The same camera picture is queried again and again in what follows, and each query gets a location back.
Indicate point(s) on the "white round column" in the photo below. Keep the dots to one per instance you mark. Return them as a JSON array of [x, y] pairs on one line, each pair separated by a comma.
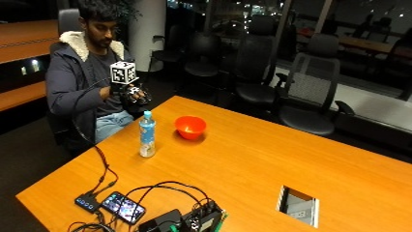
[[148, 35]]

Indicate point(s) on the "black low office chair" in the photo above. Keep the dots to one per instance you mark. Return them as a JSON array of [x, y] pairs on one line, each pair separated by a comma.
[[203, 54]]

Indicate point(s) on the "black office chair with armrest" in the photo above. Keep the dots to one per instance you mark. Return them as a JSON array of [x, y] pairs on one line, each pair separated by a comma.
[[166, 54]]

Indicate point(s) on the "white marker cube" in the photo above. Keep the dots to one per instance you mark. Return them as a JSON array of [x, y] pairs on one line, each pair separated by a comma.
[[123, 72]]

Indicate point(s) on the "black high-back office chair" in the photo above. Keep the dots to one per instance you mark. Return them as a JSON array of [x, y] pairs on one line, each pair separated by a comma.
[[258, 64]]

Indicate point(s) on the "wooden stepped counter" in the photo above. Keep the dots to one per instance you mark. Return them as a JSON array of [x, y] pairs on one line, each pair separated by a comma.
[[23, 45]]

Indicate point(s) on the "black electronics board with green edge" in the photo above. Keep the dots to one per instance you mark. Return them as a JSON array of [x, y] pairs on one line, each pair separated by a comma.
[[206, 217]]

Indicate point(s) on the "black seated office chair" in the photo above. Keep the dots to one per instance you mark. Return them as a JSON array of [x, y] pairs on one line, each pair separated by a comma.
[[68, 20]]

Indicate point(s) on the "the person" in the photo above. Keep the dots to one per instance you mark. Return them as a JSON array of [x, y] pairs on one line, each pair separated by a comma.
[[71, 83]]

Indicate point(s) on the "wooden background table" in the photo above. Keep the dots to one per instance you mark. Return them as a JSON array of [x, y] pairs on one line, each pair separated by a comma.
[[364, 43]]

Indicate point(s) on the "black power brick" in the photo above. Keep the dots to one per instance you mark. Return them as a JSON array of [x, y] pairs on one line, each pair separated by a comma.
[[162, 222]]

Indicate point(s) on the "black smartphone with lit screen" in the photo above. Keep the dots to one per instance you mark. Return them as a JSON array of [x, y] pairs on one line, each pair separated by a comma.
[[123, 208]]

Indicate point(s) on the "grey mesh office chair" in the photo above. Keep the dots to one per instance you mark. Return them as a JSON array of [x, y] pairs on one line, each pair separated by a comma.
[[311, 96]]

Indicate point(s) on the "clear blue-label water bottle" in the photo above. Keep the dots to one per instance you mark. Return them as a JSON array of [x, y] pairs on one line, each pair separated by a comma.
[[147, 135]]

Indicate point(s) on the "orange plastic bowl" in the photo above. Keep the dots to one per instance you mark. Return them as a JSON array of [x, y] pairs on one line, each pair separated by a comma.
[[190, 126]]

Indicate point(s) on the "black hub with blue ports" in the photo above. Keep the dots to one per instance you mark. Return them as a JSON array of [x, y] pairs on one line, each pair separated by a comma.
[[88, 203]]

